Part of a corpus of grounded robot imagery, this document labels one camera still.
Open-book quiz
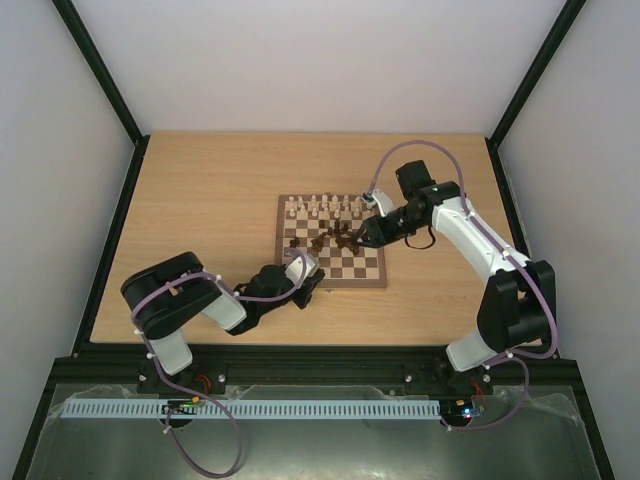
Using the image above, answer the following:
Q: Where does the dark brown knight chess piece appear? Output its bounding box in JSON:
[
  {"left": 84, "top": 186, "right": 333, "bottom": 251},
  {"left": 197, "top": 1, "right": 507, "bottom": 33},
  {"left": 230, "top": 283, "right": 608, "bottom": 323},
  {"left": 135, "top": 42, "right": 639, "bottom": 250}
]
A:
[{"left": 336, "top": 237, "right": 358, "bottom": 254}]

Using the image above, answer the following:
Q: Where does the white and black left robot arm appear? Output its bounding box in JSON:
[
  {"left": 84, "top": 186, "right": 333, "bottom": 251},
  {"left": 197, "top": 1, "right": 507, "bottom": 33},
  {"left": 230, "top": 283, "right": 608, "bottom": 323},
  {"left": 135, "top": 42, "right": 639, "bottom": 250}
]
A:
[{"left": 120, "top": 248, "right": 325, "bottom": 376}]

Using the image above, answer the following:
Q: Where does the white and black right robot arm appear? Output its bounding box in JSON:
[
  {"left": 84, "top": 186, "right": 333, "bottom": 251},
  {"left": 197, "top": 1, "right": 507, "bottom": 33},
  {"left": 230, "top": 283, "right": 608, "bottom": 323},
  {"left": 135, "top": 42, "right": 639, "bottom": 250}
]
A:
[{"left": 352, "top": 160, "right": 558, "bottom": 392}]

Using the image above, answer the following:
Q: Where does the wooden chessboard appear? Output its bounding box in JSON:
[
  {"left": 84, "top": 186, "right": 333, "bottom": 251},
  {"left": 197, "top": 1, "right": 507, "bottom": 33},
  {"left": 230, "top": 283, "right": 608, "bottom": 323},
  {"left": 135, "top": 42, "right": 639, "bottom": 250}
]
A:
[{"left": 275, "top": 193, "right": 387, "bottom": 290}]

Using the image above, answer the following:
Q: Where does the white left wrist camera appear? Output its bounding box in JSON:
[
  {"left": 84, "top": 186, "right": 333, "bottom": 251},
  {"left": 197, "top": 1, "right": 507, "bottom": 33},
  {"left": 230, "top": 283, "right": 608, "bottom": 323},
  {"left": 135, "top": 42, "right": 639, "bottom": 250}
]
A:
[{"left": 285, "top": 253, "right": 319, "bottom": 283}]

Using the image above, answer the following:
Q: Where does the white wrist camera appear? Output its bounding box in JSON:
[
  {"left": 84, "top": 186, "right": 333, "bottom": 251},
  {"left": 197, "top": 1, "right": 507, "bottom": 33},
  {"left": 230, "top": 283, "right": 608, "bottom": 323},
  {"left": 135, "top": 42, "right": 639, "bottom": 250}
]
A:
[
  {"left": 285, "top": 253, "right": 319, "bottom": 283},
  {"left": 362, "top": 189, "right": 394, "bottom": 217}
]

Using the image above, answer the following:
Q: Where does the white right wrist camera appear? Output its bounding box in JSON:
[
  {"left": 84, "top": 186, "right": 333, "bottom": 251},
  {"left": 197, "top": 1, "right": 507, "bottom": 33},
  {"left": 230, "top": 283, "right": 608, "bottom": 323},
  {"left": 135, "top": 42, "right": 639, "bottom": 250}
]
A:
[{"left": 362, "top": 189, "right": 394, "bottom": 217}]

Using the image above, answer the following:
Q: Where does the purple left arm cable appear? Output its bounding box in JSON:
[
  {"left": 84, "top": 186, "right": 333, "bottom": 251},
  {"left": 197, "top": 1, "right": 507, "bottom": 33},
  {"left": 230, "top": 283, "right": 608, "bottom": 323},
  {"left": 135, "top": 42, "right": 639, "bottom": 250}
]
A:
[{"left": 130, "top": 249, "right": 309, "bottom": 475}]

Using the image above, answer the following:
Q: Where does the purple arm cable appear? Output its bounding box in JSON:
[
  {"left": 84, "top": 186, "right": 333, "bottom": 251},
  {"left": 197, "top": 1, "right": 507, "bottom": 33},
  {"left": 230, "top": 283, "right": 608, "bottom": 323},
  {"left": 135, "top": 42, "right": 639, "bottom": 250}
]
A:
[
  {"left": 130, "top": 249, "right": 309, "bottom": 475},
  {"left": 367, "top": 140, "right": 560, "bottom": 431}
]

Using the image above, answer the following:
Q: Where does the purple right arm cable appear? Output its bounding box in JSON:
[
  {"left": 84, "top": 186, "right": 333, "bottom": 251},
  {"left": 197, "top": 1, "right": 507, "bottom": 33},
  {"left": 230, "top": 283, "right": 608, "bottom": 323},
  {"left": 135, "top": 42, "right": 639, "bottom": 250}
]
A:
[{"left": 367, "top": 140, "right": 560, "bottom": 431}]

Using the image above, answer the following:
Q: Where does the black aluminium frame rail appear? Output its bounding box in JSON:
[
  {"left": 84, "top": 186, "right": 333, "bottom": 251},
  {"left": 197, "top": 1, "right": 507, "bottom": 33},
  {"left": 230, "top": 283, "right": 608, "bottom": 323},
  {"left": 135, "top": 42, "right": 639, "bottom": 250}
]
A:
[{"left": 45, "top": 344, "right": 585, "bottom": 396}]

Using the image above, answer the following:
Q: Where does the light blue slotted cable duct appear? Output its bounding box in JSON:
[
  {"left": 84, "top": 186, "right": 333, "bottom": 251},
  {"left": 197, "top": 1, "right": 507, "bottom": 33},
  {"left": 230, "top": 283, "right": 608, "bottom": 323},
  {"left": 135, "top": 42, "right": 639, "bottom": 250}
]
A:
[{"left": 61, "top": 399, "right": 441, "bottom": 420}]

